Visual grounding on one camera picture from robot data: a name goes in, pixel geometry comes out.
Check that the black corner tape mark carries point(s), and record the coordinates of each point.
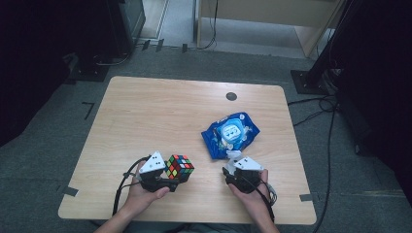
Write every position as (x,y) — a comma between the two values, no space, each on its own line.
(90,104)

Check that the person's right hand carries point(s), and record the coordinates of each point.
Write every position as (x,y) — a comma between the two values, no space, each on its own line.
(252,200)

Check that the dark round table grommet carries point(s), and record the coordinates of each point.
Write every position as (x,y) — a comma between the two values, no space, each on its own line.
(231,96)

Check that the multicoloured puzzle cube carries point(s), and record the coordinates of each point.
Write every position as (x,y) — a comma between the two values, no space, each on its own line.
(179,166)

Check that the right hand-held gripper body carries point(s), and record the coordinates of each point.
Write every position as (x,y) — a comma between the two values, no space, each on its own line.
(246,178)

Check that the blue wet wipes packet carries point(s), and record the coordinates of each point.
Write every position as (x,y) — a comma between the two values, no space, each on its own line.
(223,144)

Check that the white wet wipe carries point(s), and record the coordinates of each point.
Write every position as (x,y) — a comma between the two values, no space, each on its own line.
(231,161)

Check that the black metal stand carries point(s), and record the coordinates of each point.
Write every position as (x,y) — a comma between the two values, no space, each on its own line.
(307,81)

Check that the short black floor tape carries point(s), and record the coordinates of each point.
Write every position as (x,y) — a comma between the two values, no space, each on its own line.
(145,45)
(184,48)
(159,45)

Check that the black stand base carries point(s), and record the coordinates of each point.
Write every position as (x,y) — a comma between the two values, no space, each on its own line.
(89,73)

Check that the black cabinet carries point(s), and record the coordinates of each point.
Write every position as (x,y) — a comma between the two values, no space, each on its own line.
(128,26)

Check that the black tape strip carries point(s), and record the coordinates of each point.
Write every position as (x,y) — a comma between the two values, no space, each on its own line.
(70,191)
(306,197)

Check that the person's left hand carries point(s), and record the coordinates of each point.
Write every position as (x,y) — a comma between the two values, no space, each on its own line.
(142,197)

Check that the dark curtain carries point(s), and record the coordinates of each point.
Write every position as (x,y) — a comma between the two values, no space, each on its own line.
(382,97)
(32,64)

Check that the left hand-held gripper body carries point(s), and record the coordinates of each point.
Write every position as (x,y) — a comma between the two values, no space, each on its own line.
(152,179)

